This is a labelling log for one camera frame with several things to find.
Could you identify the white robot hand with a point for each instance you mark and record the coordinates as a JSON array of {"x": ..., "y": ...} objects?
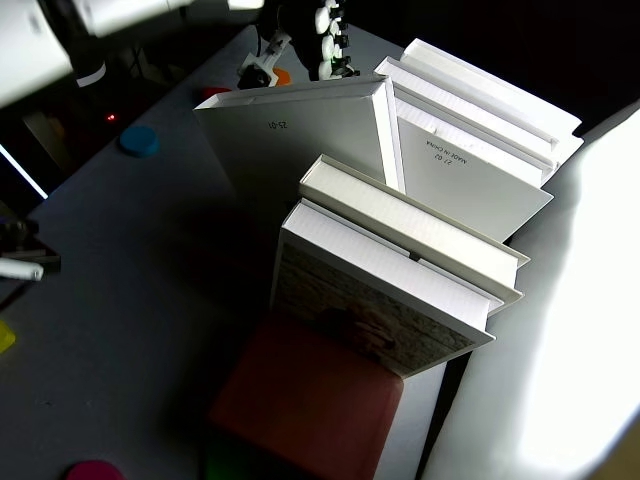
[
  {"x": 327, "y": 45},
  {"x": 30, "y": 250}
]

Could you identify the white book marked 25-01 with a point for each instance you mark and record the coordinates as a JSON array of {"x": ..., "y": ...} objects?
[{"x": 300, "y": 130}]

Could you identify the orange toy block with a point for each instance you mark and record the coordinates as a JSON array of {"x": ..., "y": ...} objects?
[{"x": 284, "y": 77}]

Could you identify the yellow toy block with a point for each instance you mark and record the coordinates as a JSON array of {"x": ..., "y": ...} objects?
[{"x": 5, "y": 337}]

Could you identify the grey table cloth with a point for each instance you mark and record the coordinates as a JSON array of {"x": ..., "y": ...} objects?
[{"x": 125, "y": 325}]

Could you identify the red heart toy block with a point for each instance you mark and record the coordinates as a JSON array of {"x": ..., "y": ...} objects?
[{"x": 215, "y": 92}]

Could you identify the blue round toy block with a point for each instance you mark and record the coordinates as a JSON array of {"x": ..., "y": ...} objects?
[{"x": 140, "y": 141}]

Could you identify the cream white book box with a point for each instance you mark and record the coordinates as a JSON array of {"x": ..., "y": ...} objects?
[{"x": 400, "y": 220}]

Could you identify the white book marked 27-02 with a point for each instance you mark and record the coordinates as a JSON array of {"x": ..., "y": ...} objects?
[{"x": 465, "y": 190}]

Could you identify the pink round toy block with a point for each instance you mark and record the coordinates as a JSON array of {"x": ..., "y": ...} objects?
[{"x": 95, "y": 471}]

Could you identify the white book with picture cover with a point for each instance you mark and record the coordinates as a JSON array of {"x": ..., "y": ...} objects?
[{"x": 380, "y": 280}]

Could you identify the red-brown square block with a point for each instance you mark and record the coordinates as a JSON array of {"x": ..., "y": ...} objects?
[{"x": 305, "y": 400}]

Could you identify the white book stand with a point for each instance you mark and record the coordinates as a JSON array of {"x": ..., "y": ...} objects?
[{"x": 575, "y": 300}]

